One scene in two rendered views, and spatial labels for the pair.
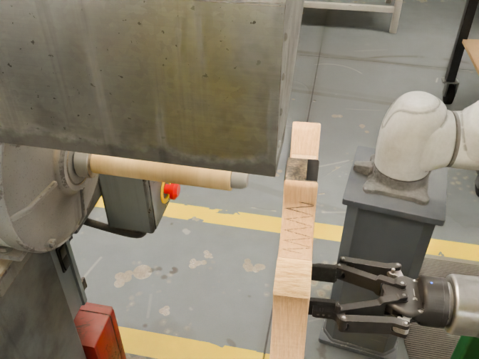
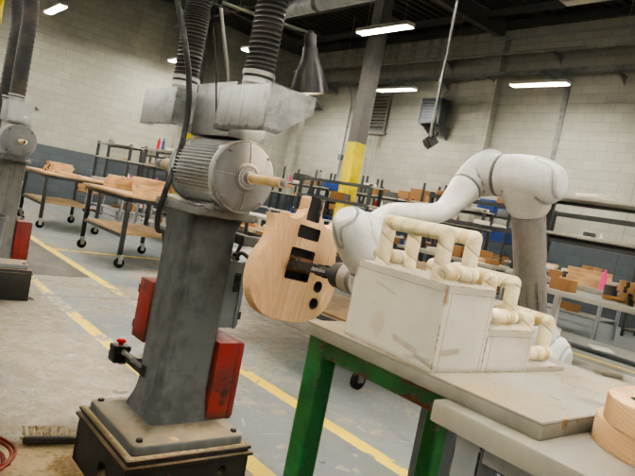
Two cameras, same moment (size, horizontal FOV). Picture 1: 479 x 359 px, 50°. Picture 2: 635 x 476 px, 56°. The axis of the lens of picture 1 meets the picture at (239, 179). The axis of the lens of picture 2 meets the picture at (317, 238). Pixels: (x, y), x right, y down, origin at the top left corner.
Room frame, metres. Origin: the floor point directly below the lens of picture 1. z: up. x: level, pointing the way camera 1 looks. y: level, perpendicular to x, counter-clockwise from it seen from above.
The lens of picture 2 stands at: (-0.92, -1.31, 1.20)
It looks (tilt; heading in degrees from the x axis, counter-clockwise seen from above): 3 degrees down; 39
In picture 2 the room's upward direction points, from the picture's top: 11 degrees clockwise
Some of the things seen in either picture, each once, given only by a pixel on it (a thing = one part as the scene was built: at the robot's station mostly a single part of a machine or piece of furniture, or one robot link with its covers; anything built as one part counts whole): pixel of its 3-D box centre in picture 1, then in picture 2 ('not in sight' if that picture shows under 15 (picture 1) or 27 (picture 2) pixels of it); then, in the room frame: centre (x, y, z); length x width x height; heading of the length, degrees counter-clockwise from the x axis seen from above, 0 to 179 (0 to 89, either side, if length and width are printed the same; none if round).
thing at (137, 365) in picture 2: not in sight; (128, 360); (0.50, 0.66, 0.46); 0.25 x 0.07 x 0.08; 79
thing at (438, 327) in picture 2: not in sight; (416, 313); (0.22, -0.69, 1.02); 0.27 x 0.15 x 0.17; 76
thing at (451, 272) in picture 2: not in sight; (457, 273); (0.19, -0.78, 1.12); 0.11 x 0.03 x 0.03; 166
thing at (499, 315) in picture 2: not in sight; (499, 315); (0.34, -0.83, 1.04); 0.11 x 0.03 x 0.03; 166
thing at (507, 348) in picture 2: not in sight; (459, 332); (0.37, -0.73, 0.98); 0.27 x 0.16 x 0.09; 76
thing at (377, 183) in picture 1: (392, 171); not in sight; (1.16, -0.45, 0.73); 0.22 x 0.18 x 0.06; 71
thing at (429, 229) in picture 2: not in sight; (417, 227); (0.17, -0.68, 1.20); 0.20 x 0.03 x 0.03; 75
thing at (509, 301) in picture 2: not in sight; (509, 303); (0.39, -0.83, 1.07); 0.03 x 0.03 x 0.09
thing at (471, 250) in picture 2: not in sight; (470, 261); (0.23, -0.78, 1.15); 0.03 x 0.03 x 0.09
